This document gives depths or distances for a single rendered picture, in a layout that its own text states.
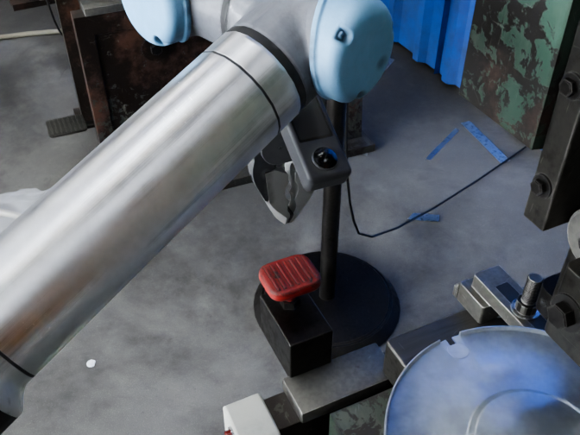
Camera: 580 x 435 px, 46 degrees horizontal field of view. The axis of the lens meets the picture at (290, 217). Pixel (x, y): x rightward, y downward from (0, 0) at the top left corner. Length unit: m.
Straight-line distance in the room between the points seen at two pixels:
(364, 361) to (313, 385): 0.08
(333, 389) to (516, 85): 0.48
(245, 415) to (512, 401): 0.33
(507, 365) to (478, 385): 0.04
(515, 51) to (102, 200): 0.33
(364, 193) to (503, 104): 1.65
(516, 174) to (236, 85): 2.01
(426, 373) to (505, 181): 1.66
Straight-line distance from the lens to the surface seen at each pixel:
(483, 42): 0.59
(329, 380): 0.90
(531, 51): 0.55
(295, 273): 0.86
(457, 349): 0.77
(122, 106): 2.05
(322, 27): 0.46
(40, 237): 0.41
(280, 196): 0.76
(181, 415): 1.66
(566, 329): 0.63
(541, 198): 0.59
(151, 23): 0.56
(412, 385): 0.73
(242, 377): 1.70
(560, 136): 0.56
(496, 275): 0.90
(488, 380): 0.75
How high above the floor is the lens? 1.36
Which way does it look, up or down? 40 degrees down
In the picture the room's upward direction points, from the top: straight up
